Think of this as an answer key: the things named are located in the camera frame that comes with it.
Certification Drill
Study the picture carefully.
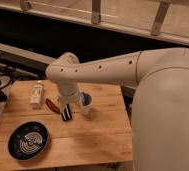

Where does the glass cup blue inside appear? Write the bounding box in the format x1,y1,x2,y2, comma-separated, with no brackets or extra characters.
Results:
80,92,92,115

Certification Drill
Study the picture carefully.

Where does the wooden table board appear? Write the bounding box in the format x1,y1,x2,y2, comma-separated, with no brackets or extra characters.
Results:
0,81,132,171

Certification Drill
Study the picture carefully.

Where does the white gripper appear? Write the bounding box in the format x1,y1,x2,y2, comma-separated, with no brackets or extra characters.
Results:
57,83,80,104

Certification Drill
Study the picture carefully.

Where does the metal window rail frame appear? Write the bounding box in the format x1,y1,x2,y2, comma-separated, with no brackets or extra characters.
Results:
0,0,189,46

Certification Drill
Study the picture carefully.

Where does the red brown small object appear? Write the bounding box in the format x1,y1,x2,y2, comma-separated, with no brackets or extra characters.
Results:
45,98,60,114

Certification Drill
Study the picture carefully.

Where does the black white striped block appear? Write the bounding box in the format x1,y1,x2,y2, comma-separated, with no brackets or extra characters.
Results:
61,105,72,122

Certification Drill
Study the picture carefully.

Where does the white plastic bottle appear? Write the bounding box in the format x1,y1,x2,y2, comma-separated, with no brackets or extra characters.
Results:
30,80,44,109

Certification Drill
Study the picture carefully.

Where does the dark ceramic bowl spiral pattern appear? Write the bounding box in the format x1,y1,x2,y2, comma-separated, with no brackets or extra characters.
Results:
8,121,49,161

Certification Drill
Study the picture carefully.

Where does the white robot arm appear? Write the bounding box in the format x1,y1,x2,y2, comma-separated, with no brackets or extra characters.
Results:
46,48,189,171

